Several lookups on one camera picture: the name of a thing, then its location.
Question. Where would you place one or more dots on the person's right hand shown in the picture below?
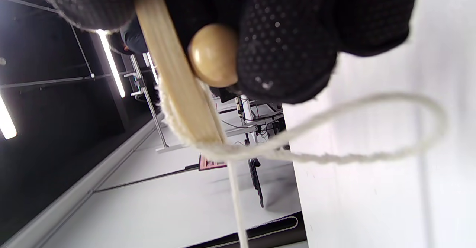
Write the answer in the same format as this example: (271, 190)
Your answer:
(290, 43)

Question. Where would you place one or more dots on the wooden crocodile lacing toy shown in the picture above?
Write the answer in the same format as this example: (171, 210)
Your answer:
(174, 65)

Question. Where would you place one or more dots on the long ceiling light strip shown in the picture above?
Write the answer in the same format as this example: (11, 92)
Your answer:
(152, 67)
(5, 121)
(111, 64)

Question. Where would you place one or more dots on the white panel board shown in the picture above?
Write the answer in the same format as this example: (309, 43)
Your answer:
(148, 211)

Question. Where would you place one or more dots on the white metal frame post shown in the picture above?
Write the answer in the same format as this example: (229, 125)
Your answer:
(150, 106)

